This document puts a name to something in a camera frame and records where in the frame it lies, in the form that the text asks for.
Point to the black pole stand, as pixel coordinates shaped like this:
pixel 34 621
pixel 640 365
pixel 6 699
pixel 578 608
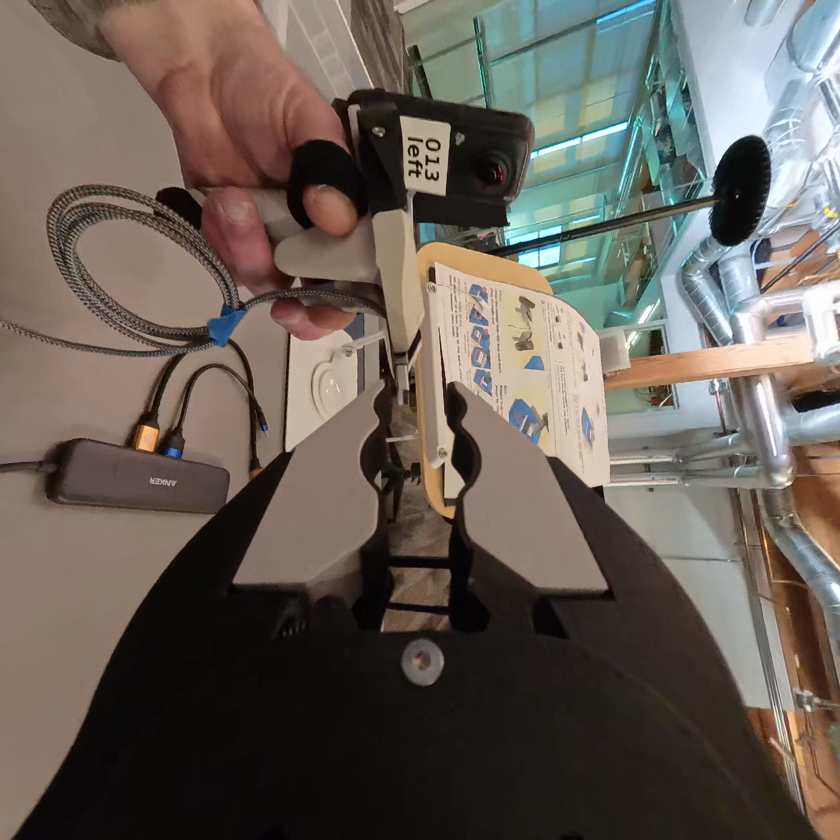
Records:
pixel 742 190

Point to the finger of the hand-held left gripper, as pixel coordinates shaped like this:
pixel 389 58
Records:
pixel 400 282

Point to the slim black usb hub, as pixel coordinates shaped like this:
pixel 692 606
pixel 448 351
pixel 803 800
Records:
pixel 138 475

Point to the person's left hand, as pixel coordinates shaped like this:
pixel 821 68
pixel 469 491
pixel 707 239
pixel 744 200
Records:
pixel 223 92

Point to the person's left forearm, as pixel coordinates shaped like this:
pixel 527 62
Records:
pixel 72 20

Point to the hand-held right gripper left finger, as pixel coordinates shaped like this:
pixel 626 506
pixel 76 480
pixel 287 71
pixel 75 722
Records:
pixel 302 525

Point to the printed instruction sheet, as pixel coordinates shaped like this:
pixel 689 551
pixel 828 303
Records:
pixel 538 355

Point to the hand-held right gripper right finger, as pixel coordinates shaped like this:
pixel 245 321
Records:
pixel 532 525

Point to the white stand base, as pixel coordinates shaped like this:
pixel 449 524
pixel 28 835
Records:
pixel 309 414

